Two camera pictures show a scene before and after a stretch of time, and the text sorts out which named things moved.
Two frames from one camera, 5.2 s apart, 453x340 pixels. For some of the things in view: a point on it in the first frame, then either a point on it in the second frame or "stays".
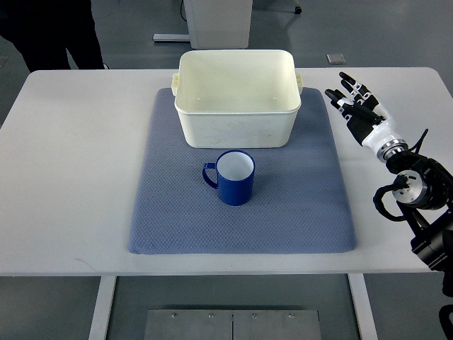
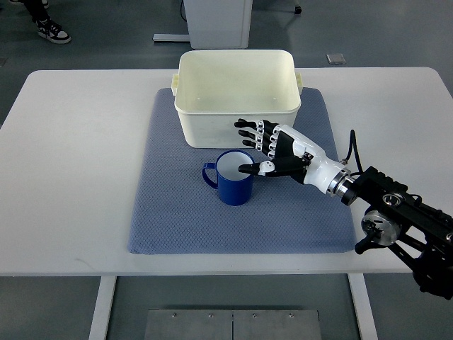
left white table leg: x=98 y=326 stays
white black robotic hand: x=369 y=122 → x=293 y=153
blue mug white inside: x=235 y=175 stays
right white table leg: x=362 y=304 stays
